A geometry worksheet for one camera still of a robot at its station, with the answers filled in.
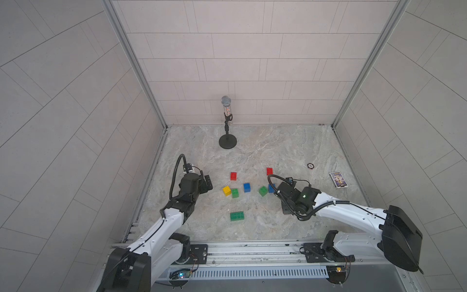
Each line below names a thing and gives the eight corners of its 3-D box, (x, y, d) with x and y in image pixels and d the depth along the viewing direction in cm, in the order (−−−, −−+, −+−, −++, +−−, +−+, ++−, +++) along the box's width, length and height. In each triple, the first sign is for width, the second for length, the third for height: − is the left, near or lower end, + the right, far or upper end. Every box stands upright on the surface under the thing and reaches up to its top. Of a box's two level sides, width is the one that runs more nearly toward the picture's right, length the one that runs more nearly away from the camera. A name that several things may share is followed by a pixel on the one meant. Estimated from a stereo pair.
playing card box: (336, 189, 91) (338, 187, 89) (328, 174, 97) (330, 172, 95) (346, 187, 92) (348, 185, 90) (337, 172, 97) (339, 170, 96)
